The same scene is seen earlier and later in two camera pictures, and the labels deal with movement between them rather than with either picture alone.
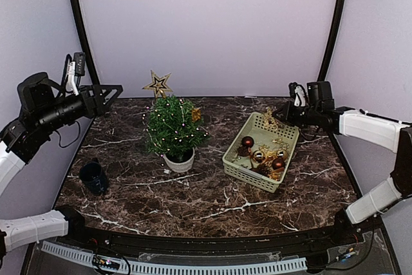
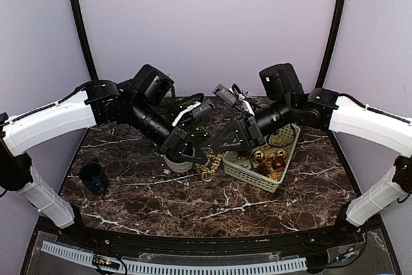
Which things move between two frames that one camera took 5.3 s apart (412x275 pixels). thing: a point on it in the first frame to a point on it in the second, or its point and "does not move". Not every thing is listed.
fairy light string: [203, 134] to [197, 111]
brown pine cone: [265, 168] does not move
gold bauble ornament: [258, 156] does not move
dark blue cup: [92, 174] does not move
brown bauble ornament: [278, 163] does not move
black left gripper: [98, 107] to [177, 141]
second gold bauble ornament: [282, 154] does not move
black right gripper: [289, 116] to [248, 134]
